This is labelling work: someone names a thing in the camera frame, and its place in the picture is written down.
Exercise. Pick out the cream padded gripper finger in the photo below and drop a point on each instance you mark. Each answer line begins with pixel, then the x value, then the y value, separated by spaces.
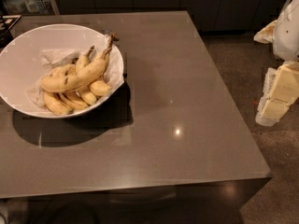
pixel 280 91

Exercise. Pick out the yellow banana bottom middle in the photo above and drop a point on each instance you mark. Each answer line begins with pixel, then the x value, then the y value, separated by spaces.
pixel 73 100

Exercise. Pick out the short yellow banana right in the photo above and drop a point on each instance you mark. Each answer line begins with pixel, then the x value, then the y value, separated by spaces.
pixel 99 88

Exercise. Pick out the white bowl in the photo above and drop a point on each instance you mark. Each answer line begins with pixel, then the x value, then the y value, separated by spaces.
pixel 19 62

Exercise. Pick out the dark background cabinets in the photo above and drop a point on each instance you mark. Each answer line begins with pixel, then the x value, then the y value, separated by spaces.
pixel 207 15

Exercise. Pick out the large top yellow banana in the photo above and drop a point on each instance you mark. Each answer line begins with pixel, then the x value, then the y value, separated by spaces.
pixel 70 82

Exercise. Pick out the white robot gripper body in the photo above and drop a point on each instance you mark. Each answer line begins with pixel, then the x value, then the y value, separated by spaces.
pixel 288 32

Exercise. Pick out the white paper bowl liner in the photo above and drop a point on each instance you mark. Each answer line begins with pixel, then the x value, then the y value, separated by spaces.
pixel 56 62

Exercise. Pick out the dark stovetop edge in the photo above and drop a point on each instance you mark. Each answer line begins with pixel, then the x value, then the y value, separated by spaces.
pixel 6 24

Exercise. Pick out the bottles on background shelf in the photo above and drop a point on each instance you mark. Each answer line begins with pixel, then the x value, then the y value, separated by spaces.
pixel 27 7

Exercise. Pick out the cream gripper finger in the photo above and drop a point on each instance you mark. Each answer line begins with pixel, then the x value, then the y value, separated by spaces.
pixel 266 35

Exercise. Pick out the yellow banana bottom left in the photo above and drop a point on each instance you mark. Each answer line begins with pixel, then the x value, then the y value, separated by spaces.
pixel 54 104

